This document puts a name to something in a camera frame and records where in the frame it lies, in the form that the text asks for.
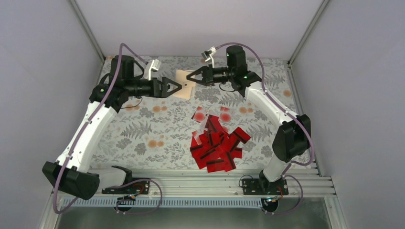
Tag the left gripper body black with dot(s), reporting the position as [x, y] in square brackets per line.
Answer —
[155, 93]

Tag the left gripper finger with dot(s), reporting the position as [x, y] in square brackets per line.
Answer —
[168, 91]
[168, 82]

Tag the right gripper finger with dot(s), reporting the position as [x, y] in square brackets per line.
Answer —
[198, 79]
[196, 74]

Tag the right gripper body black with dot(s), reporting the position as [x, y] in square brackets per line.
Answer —
[209, 76]

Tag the beige card holder wallet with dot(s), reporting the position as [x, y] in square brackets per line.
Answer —
[187, 87]

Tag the red card pile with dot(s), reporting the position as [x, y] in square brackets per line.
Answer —
[216, 165]
[200, 151]
[212, 123]
[218, 141]
[240, 135]

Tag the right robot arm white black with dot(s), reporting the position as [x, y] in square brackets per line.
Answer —
[293, 136]

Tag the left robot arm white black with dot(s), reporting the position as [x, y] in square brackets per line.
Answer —
[70, 172]

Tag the clear card red dot left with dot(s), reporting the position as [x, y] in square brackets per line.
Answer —
[200, 114]

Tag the clear card red dot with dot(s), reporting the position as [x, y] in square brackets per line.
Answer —
[225, 114]
[200, 114]

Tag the clear card red dot right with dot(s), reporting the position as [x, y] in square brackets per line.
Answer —
[225, 114]

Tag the red card bottom pile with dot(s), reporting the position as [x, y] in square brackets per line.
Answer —
[216, 165]

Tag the red card lower right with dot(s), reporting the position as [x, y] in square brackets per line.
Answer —
[228, 161]

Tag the floral patterned table mat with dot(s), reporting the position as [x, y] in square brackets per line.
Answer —
[151, 133]

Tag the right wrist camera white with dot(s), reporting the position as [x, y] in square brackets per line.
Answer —
[208, 55]

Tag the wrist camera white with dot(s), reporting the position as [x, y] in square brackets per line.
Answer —
[208, 55]
[151, 67]

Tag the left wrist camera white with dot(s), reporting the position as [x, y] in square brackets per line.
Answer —
[151, 67]

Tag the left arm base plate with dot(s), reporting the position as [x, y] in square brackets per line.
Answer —
[135, 186]

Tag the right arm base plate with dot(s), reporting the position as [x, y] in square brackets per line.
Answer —
[258, 187]

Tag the aluminium rail frame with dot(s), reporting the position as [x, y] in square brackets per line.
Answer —
[199, 183]

